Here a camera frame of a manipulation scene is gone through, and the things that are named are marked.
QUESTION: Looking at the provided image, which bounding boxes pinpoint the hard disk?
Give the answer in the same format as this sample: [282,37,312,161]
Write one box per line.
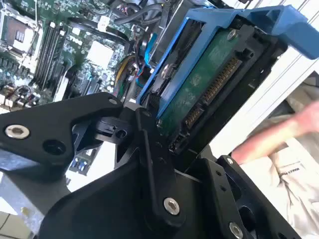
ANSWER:
[136,4,319,156]

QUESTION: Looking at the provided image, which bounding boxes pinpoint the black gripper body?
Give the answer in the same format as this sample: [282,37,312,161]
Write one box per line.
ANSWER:
[38,159,220,239]

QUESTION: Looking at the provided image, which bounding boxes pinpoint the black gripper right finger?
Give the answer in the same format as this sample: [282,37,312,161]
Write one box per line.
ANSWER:
[196,154,302,239]

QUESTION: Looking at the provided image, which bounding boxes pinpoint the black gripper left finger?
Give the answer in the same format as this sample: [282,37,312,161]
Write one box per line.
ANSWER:
[0,92,187,227]

